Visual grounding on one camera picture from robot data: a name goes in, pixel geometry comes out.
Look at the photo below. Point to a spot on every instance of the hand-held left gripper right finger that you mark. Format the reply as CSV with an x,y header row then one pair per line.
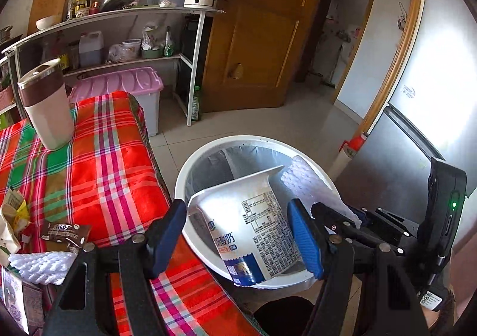
x,y
303,243

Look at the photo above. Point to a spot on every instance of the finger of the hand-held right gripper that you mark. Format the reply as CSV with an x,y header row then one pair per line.
x,y
391,226
331,218

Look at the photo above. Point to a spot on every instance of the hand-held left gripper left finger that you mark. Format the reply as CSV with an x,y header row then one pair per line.
x,y
169,243

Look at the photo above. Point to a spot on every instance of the white yogurt cup blue label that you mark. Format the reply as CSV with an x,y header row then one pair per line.
x,y
246,224

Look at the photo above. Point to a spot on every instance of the white round trash bin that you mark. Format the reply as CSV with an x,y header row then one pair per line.
x,y
183,179

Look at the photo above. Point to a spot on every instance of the brown snack wrapper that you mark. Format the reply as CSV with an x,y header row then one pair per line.
x,y
63,233

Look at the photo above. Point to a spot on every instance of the yellow snack packet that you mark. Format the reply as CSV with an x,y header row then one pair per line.
x,y
18,211

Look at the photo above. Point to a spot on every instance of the purple snack packet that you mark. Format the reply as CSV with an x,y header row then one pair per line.
x,y
22,298

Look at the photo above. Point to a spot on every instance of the white tube with red cap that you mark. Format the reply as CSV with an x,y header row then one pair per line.
x,y
348,157

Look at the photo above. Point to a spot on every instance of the translucent plastic bin liner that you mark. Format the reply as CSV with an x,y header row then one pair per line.
x,y
212,172

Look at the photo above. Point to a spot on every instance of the red green plaid tablecloth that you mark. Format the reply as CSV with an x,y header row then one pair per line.
x,y
111,172

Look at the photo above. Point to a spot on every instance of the green glass bottle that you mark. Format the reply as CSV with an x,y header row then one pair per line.
x,y
196,105

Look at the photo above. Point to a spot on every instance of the silver refrigerator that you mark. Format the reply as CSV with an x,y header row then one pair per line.
x,y
428,60

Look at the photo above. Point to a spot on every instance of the beige paper packet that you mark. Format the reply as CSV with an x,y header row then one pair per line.
x,y
9,243

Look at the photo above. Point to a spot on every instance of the pink lid storage box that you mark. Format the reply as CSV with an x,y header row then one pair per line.
x,y
123,82

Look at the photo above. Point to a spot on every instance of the beige brown thermos mug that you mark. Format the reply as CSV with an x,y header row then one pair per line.
x,y
48,120

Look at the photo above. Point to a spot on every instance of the white metal shelf rack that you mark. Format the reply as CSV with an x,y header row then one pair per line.
x,y
197,60

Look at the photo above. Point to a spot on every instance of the green plastic basin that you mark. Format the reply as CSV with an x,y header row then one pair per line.
x,y
151,53

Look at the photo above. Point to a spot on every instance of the wooden door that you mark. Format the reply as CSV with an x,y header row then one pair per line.
x,y
253,42

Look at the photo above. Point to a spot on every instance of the crumpled clear plastic bag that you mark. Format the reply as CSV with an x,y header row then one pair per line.
x,y
117,53

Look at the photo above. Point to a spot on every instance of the white plastic tub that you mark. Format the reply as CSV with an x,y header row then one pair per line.
x,y
131,49

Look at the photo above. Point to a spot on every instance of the green white pouch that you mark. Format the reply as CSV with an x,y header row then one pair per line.
x,y
169,43

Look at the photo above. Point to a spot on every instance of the dark liquid plastic jug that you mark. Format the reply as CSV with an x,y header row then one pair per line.
x,y
91,53

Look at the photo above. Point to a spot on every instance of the white food bag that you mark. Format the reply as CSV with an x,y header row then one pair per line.
x,y
152,36

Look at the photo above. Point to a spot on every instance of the red lid jar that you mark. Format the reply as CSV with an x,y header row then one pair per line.
x,y
97,4

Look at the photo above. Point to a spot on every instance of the white ceramic bowl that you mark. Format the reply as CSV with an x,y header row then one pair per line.
x,y
48,22

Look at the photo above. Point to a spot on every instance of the small seasoning bottle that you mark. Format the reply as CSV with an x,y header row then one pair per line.
x,y
72,6

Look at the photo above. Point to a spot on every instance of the light wooden door frame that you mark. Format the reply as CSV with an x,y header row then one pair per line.
x,y
407,42

